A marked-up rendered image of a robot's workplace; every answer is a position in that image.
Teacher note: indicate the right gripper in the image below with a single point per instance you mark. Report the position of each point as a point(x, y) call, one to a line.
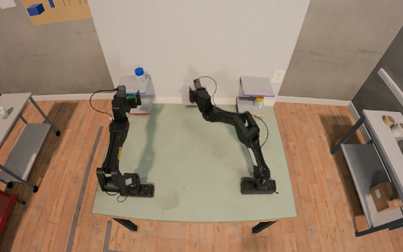
point(193, 94)

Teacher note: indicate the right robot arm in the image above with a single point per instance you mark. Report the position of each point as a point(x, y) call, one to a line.
point(247, 135)

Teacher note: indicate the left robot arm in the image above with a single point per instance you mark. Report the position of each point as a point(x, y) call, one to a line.
point(117, 182)

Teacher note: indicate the clear bottle with blue cap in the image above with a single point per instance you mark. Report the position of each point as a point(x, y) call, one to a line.
point(140, 77)

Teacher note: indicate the clear glass bottle with yellow cap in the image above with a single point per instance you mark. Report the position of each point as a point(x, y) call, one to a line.
point(258, 102)

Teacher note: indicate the white panel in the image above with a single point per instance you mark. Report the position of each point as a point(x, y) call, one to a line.
point(177, 41)

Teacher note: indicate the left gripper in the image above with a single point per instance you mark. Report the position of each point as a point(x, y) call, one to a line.
point(130, 103)

